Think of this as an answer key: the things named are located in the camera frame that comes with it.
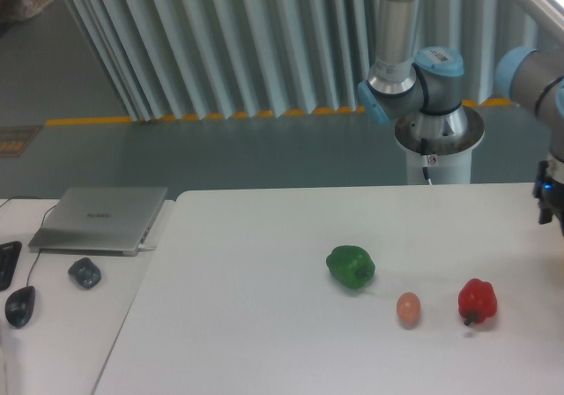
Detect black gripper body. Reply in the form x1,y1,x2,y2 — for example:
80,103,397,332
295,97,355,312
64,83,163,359
533,159,563,231

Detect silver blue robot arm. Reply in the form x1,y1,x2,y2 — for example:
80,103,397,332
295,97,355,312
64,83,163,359
358,0,563,224

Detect red bell pepper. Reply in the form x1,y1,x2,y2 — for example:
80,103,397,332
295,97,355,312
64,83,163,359
457,278,498,326

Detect brown egg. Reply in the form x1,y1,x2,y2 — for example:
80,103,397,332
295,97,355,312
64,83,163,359
396,292,421,325

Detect green bell pepper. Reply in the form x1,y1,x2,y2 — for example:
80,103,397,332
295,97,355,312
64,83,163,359
325,245,376,290

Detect grey corrugated partition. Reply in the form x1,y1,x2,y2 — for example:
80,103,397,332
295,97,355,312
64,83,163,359
65,0,563,121

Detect silver closed laptop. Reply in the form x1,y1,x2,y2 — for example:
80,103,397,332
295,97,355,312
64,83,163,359
28,187,167,257

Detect dark grey earbuds case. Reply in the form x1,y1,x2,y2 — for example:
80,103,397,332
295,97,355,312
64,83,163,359
68,257,102,290

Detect black keyboard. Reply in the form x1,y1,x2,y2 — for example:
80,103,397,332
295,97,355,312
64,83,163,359
0,241,22,291

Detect black computer mouse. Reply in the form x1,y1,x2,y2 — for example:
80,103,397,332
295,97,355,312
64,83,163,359
4,286,36,329

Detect white laptop cable plug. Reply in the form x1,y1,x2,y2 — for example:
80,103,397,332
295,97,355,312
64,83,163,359
138,244,156,252

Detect black mouse cable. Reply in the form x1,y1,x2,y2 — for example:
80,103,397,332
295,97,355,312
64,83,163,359
0,195,61,288

